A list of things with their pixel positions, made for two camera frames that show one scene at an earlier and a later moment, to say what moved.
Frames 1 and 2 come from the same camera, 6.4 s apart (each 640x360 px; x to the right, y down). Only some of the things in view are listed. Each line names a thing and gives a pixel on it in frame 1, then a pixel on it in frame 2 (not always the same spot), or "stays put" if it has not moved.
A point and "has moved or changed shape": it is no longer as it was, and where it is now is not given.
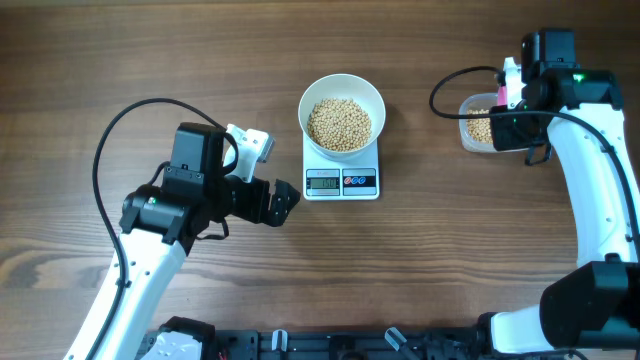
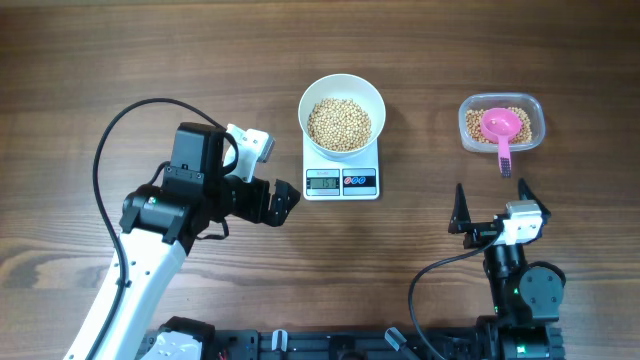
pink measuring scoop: (502, 96) has moved or changed shape
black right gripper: (505, 138) to (479, 232)
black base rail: (353, 344) stays put
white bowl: (343, 86) stays put
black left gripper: (278, 209) stays put
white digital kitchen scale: (340, 178) stays put
